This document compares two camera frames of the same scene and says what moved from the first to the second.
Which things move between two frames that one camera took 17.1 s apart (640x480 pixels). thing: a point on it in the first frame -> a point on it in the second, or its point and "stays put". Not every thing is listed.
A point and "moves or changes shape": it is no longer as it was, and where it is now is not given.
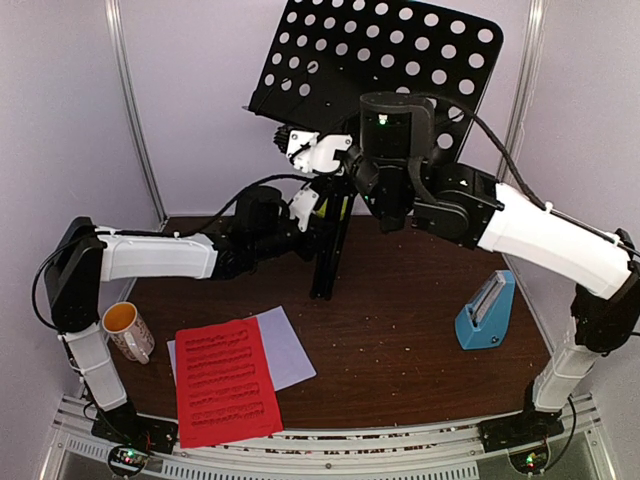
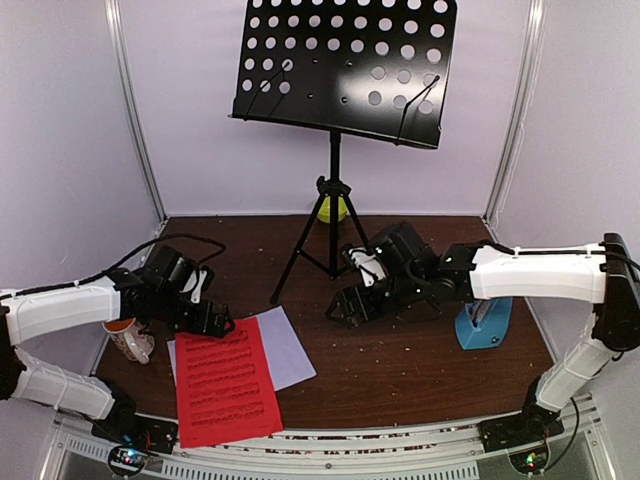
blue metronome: (482, 323) stays put
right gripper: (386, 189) -> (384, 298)
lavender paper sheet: (288, 361) stays put
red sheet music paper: (225, 388) stays put
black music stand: (326, 55) moves or changes shape
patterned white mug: (128, 331) stays put
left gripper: (313, 238) -> (201, 324)
